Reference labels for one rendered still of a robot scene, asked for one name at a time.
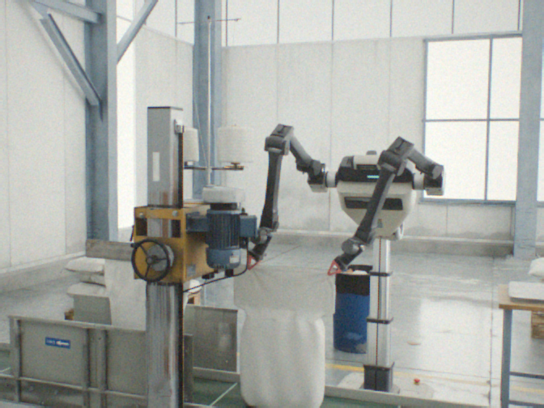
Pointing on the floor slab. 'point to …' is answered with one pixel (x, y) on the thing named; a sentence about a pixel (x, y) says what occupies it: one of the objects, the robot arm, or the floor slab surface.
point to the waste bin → (351, 309)
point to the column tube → (156, 189)
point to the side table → (510, 349)
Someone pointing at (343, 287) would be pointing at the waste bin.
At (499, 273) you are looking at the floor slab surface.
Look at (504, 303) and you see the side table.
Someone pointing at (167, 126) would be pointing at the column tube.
